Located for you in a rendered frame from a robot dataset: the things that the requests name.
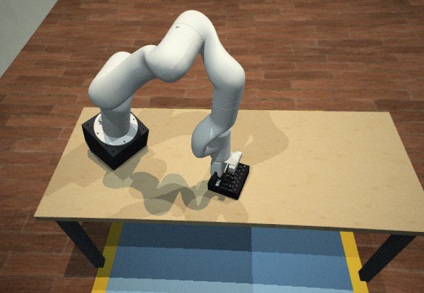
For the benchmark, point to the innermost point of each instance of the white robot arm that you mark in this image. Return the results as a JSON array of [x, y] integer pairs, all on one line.
[[191, 33]]

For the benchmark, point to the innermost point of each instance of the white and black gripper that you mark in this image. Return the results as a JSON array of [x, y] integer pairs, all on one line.
[[218, 168]]

